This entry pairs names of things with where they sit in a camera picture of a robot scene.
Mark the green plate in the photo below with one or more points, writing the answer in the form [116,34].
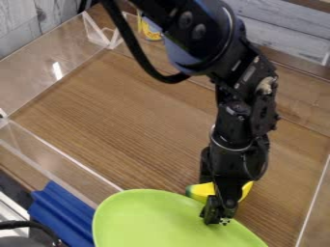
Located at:
[153,218]

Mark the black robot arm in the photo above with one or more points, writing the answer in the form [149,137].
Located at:
[205,44]

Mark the blue plastic block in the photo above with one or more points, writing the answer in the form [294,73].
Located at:
[64,213]

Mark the clear acrylic corner bracket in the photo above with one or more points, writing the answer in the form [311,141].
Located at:
[104,37]

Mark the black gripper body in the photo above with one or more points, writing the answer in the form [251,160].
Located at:
[236,163]

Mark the yellow toy banana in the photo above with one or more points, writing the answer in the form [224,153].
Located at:
[200,191]

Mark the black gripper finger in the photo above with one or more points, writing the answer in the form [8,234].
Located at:
[217,212]
[205,173]

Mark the yellow labelled tin can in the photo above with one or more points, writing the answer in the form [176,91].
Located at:
[147,30]

